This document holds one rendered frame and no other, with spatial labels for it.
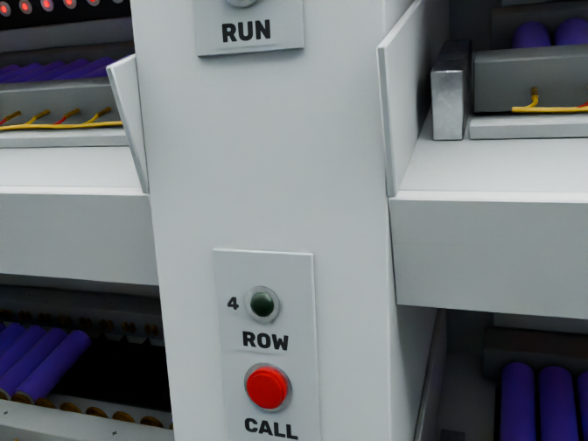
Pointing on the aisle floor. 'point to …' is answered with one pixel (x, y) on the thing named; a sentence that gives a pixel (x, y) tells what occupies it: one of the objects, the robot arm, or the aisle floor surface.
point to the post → (280, 207)
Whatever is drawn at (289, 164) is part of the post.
